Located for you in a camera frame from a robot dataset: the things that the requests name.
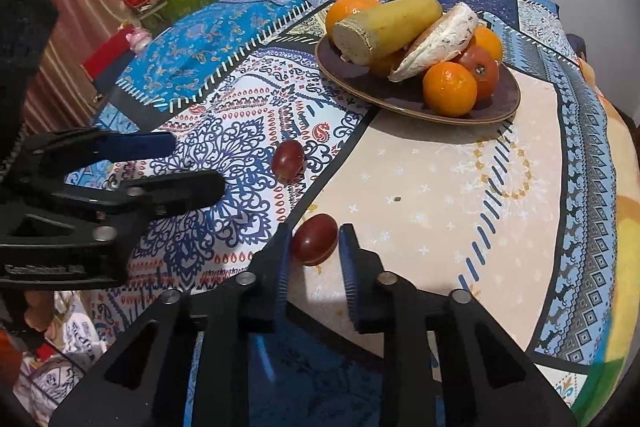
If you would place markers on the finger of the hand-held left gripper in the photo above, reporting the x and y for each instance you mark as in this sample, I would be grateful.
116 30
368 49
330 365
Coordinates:
135 144
170 192

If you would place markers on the white patterned cloth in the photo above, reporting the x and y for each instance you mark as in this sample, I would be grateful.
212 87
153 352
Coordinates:
65 357

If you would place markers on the dark red grape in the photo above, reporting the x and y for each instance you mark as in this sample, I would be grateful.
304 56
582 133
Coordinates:
314 239
289 160

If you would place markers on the large orange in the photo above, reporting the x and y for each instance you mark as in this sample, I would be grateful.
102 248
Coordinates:
449 89
350 9

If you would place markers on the rainbow fleece blanket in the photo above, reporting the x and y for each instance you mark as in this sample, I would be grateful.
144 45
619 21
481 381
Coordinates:
622 207

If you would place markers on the green cardboard box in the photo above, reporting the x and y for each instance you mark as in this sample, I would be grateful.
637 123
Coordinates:
190 2

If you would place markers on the brown striped curtain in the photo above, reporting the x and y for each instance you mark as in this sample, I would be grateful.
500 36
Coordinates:
65 7

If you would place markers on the dark chair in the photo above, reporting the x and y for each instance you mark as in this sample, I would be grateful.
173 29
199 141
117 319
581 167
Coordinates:
580 46

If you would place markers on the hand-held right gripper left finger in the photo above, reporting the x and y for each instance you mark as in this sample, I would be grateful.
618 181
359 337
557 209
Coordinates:
282 267

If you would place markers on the red box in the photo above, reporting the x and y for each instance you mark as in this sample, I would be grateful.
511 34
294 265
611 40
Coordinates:
110 57

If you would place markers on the small tangerine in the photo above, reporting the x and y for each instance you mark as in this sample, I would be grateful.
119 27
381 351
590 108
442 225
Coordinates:
489 43

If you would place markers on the blue patchwork printed blanket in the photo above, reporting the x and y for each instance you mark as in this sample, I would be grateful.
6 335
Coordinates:
450 187

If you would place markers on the dark purple plate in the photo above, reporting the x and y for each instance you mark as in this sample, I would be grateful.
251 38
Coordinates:
410 99

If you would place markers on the yellow corn cob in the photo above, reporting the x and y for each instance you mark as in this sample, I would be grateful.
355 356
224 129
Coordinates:
395 24

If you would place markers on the red tomato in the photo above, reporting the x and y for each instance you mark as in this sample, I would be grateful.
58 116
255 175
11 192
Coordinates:
482 69

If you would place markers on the pink rabbit toy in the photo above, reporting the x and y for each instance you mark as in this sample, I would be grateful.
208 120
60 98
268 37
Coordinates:
139 39

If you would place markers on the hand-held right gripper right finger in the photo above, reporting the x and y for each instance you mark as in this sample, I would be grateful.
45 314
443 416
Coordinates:
350 277

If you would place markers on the person's left hand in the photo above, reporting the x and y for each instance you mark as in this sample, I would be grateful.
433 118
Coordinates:
39 311

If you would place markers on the white conch shell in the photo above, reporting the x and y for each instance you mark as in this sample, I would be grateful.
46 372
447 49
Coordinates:
440 39

